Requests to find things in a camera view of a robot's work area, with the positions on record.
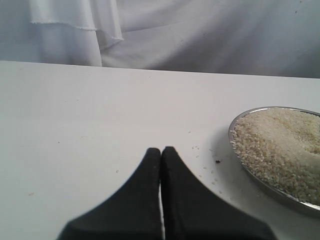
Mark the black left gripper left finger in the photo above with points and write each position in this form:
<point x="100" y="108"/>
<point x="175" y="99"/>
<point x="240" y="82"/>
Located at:
<point x="131" y="213"/>

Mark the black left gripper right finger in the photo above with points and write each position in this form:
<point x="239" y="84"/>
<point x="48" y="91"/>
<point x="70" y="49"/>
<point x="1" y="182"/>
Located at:
<point x="192" y="212"/>

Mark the round steel rice tray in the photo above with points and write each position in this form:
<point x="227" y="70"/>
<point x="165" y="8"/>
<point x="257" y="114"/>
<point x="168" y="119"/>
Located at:
<point x="279" y="148"/>

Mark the white backdrop curtain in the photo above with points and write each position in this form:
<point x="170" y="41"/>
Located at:
<point x="251" y="37"/>

